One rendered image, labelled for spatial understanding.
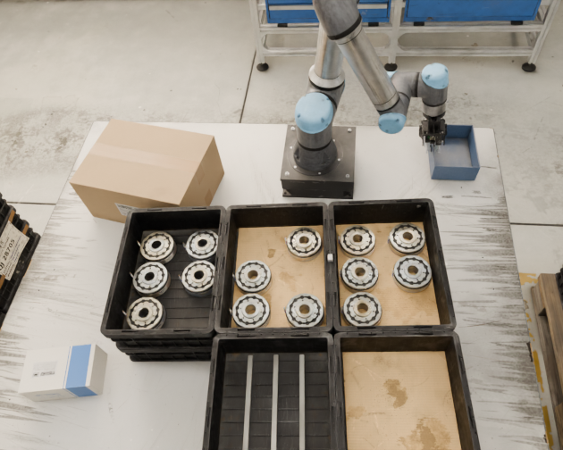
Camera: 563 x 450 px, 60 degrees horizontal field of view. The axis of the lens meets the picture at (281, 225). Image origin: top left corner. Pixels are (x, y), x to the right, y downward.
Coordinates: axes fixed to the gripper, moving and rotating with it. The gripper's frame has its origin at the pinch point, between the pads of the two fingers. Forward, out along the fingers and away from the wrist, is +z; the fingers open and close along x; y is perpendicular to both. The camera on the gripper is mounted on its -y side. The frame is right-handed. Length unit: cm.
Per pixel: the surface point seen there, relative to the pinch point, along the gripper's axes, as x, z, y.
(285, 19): -80, 32, -137
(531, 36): 62, 72, -153
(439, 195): 2.2, 7.0, 15.8
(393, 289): -12, -8, 60
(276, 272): -45, -13, 58
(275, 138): -58, -1, -7
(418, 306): -5, -7, 64
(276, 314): -43, -12, 71
